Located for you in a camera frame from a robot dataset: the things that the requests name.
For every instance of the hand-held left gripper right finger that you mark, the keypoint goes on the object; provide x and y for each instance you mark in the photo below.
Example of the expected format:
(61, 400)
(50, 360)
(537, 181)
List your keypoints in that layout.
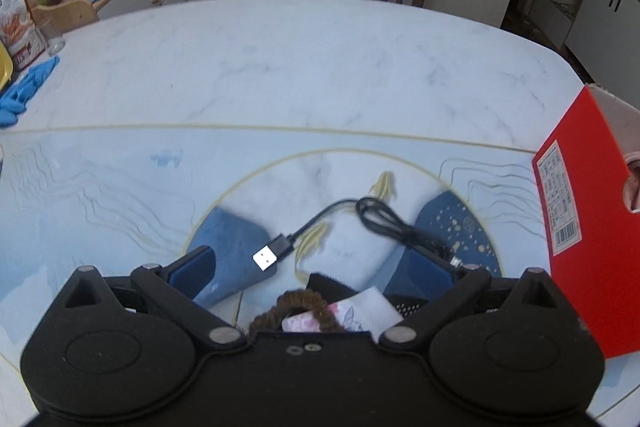
(425, 269)

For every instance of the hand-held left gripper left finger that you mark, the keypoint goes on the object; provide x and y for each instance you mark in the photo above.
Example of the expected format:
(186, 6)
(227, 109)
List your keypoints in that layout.
(192, 266)

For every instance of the red cardboard box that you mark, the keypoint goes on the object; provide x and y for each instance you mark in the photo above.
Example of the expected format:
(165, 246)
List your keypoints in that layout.
(585, 207)

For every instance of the white floral tissue pack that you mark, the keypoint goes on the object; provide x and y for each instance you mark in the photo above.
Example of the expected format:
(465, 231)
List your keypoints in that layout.
(365, 307)

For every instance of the black fabric item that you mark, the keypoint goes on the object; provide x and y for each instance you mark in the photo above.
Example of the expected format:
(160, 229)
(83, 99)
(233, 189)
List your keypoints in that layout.
(325, 284)

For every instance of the brown hair scrunchie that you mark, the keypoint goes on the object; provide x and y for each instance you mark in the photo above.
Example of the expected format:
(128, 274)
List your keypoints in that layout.
(300, 298)

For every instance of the blue rubber glove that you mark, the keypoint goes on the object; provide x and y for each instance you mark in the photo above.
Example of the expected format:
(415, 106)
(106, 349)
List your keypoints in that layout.
(27, 87)

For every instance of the patterned dark rug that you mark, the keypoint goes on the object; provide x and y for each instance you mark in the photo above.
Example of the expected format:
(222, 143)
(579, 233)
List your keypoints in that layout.
(530, 29)

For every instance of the clear drinking glass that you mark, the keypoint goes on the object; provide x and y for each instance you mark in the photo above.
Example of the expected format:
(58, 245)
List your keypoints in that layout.
(51, 38)

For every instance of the yellow plastic item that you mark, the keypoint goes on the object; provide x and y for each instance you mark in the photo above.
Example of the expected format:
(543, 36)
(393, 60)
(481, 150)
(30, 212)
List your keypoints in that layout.
(3, 67)

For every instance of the small light wooden chair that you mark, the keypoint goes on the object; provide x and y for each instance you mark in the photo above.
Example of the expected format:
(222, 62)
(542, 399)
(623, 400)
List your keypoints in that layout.
(65, 9)

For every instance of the white open shelf unit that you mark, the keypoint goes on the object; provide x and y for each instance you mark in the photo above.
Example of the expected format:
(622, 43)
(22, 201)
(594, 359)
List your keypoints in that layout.
(557, 9)

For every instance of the red and white snack bag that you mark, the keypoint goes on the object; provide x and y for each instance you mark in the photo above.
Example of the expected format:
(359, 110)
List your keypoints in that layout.
(19, 24)

